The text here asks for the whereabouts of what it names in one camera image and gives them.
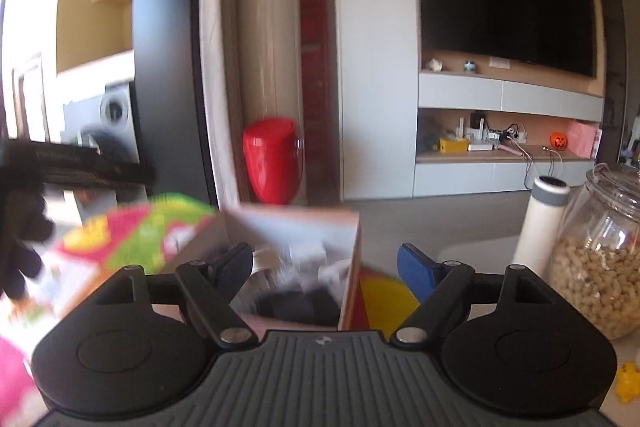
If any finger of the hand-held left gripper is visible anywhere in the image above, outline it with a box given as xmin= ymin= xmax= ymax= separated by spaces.
xmin=29 ymin=145 xmax=157 ymax=194

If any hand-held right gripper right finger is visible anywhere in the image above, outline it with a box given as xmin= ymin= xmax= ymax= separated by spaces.
xmin=390 ymin=243 xmax=554 ymax=349

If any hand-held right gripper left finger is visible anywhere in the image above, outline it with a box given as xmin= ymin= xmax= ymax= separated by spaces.
xmin=92 ymin=242 xmax=254 ymax=349

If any pink cardboard box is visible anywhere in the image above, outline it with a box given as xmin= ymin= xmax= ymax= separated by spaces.
xmin=219 ymin=202 xmax=362 ymax=331

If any black funnel nozzle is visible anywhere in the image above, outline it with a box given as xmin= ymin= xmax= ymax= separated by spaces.
xmin=254 ymin=288 xmax=342 ymax=326

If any person's left hand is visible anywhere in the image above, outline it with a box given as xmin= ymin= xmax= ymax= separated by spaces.
xmin=0 ymin=191 xmax=56 ymax=299

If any washing machine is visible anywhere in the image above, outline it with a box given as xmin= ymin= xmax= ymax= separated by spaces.
xmin=62 ymin=83 xmax=139 ymax=164

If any cartoon printed play mat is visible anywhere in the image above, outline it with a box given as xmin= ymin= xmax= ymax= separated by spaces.
xmin=0 ymin=192 xmax=421 ymax=427

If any red trash bin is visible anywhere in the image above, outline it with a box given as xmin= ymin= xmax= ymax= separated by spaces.
xmin=243 ymin=117 xmax=305 ymax=206

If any white thermos bottle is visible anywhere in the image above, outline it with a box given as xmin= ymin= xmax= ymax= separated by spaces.
xmin=512 ymin=176 xmax=571 ymax=276

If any white router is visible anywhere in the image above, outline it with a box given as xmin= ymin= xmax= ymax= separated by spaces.
xmin=457 ymin=116 xmax=494 ymax=153

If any white power strip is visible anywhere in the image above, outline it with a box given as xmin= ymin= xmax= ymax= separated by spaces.
xmin=487 ymin=126 xmax=529 ymax=146

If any glass jar of beans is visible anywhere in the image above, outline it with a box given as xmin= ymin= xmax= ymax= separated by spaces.
xmin=547 ymin=163 xmax=640 ymax=341

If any grey television cabinet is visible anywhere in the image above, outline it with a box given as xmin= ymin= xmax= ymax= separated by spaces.
xmin=414 ymin=51 xmax=607 ymax=201

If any red door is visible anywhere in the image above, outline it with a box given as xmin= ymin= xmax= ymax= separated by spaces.
xmin=298 ymin=0 xmax=334 ymax=203

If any pink gift box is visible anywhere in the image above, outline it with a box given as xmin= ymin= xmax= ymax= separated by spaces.
xmin=567 ymin=120 xmax=602 ymax=158

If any yellow toy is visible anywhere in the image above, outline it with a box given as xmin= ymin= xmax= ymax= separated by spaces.
xmin=615 ymin=361 xmax=640 ymax=404

